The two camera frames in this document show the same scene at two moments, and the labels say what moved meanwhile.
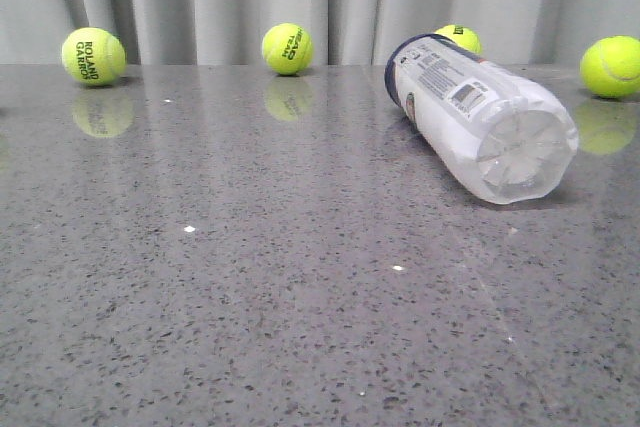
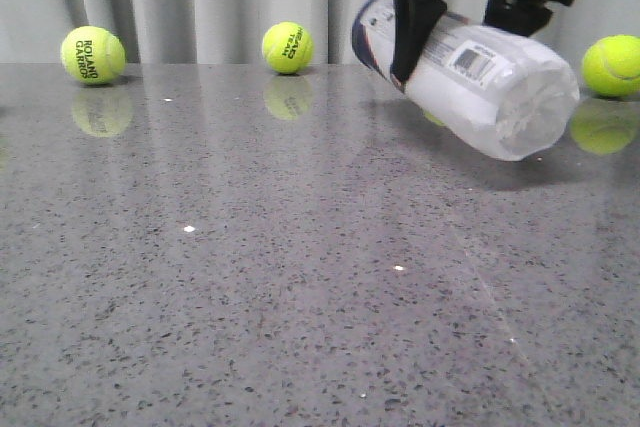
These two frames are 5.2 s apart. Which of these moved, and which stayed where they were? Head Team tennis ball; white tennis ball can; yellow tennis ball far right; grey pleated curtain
Moved: white tennis ball can
Stayed: Head Team tennis ball; grey pleated curtain; yellow tennis ball far right
